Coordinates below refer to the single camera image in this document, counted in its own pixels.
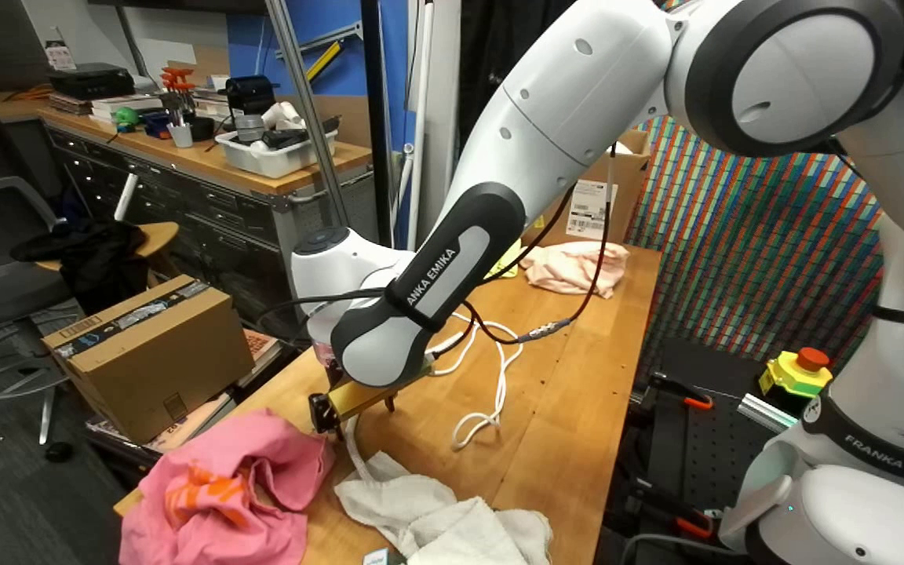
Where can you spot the black vertical pole with base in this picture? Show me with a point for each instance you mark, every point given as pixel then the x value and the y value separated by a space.
pixel 379 104

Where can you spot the grey office chair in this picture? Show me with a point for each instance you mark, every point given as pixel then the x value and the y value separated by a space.
pixel 1 292

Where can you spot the yellow red emergency stop button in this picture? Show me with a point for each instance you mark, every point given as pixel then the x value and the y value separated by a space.
pixel 791 376

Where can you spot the white cup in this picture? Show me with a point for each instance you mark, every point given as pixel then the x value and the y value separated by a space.
pixel 179 133

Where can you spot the black countertop appliance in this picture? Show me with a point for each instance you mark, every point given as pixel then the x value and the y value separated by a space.
pixel 248 96

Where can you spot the white plastic bin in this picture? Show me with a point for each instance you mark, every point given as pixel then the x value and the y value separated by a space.
pixel 269 158

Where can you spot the black case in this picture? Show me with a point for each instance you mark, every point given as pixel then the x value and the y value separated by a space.
pixel 91 84

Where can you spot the grey metal pole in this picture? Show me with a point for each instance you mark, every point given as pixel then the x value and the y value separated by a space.
pixel 311 126

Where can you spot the black garment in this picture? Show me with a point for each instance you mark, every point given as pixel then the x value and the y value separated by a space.
pixel 94 268

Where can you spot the wooden stool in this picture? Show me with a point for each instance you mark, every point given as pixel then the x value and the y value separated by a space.
pixel 158 236

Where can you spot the pink shirt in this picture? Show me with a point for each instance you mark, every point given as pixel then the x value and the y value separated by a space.
pixel 221 490

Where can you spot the large cardboard box with label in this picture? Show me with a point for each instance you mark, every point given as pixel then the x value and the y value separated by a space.
pixel 628 176

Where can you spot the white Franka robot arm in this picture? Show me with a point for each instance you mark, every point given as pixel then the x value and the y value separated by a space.
pixel 580 96

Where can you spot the small red object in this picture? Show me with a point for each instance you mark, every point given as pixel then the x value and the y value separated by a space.
pixel 178 78

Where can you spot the peach shirt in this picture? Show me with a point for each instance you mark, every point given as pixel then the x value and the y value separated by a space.
pixel 580 268

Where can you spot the grey cabinet with wooden countertop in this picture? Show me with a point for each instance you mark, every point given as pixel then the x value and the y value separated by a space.
pixel 210 224

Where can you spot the cardboard box with printed tape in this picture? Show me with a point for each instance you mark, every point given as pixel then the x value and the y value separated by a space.
pixel 158 365

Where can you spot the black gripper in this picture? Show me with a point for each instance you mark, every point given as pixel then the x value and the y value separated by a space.
pixel 319 412

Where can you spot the white towel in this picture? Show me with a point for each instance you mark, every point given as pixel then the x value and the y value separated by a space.
pixel 423 519

